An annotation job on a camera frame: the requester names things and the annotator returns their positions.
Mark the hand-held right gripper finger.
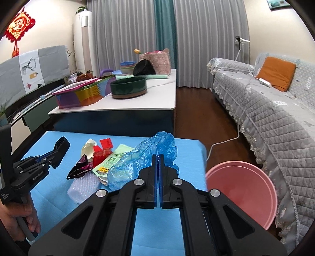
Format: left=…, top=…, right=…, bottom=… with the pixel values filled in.
left=159, top=154, right=288, bottom=256
left=28, top=155, right=158, bottom=256

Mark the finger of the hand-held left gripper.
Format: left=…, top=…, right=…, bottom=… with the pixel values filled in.
left=45, top=148, right=70, bottom=170
left=36, top=136, right=71, bottom=160

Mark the blue plastic bag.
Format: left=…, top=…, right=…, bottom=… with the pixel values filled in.
left=107, top=131, right=180, bottom=191

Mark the clear bubble wrap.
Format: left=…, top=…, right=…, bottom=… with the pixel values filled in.
left=67, top=173, right=105, bottom=205

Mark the green snack packet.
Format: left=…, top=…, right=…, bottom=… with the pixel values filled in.
left=92, top=144, right=135, bottom=186

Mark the pink plastic basin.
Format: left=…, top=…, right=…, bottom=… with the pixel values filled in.
left=205, top=160, right=278, bottom=230

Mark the person's left hand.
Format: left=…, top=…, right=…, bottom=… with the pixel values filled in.
left=0, top=194, right=42, bottom=243

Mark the black pink wrapper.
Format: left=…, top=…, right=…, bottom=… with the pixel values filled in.
left=66, top=155, right=93, bottom=180

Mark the crumpled cream paper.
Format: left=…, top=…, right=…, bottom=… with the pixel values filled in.
left=81, top=138, right=99, bottom=160

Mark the dark television cabinet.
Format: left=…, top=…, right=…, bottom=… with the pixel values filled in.
left=0, top=81, right=64, bottom=160

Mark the blue foam mat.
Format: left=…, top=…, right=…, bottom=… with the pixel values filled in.
left=15, top=130, right=208, bottom=256

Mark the red snack packet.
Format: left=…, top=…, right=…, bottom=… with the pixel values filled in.
left=92, top=138, right=114, bottom=171

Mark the colourful striped storage box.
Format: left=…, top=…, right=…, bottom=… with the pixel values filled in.
left=52, top=75, right=116, bottom=109

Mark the white blue rod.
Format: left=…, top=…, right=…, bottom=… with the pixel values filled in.
left=7, top=84, right=66, bottom=121

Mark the small potted plant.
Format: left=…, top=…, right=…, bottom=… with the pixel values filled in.
left=0, top=100, right=9, bottom=127

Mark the brown ornament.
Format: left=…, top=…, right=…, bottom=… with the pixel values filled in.
left=76, top=71, right=95, bottom=82

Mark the white coffee table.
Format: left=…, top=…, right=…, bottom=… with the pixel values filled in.
left=48, top=69, right=177, bottom=134

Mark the grey television dust cover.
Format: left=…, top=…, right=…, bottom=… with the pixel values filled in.
left=0, top=45, right=70, bottom=110

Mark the dark green round basin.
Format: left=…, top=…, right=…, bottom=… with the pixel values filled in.
left=110, top=76, right=148, bottom=99

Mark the stack of pastel bowls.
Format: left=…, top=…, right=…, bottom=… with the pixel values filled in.
left=120, top=61, right=136, bottom=74

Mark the mint green cloth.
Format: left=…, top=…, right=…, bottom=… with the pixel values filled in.
left=116, top=73, right=169, bottom=80

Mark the white standing air conditioner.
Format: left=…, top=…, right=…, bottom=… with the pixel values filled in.
left=73, top=12, right=95, bottom=74

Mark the black bowl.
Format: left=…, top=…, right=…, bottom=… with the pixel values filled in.
left=133, top=59, right=157, bottom=76

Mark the pink quilted bag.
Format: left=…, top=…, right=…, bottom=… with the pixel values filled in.
left=139, top=49, right=171, bottom=75

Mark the grey quilted sofa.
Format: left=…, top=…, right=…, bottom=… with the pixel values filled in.
left=207, top=52, right=315, bottom=244

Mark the grey curtain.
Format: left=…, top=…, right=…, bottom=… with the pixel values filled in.
left=87, top=0, right=163, bottom=74
left=173, top=0, right=250, bottom=88

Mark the teal curtain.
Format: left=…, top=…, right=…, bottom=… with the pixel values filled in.
left=154, top=0, right=178, bottom=69

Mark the orange cushion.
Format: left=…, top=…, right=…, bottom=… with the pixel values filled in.
left=255, top=57, right=296, bottom=92

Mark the white power cable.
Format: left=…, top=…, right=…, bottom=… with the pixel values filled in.
left=206, top=61, right=259, bottom=160

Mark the red knot wall ornament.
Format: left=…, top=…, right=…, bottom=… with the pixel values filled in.
left=4, top=8, right=36, bottom=58

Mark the framed wall picture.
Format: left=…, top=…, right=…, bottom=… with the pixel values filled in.
left=268, top=0, right=291, bottom=10

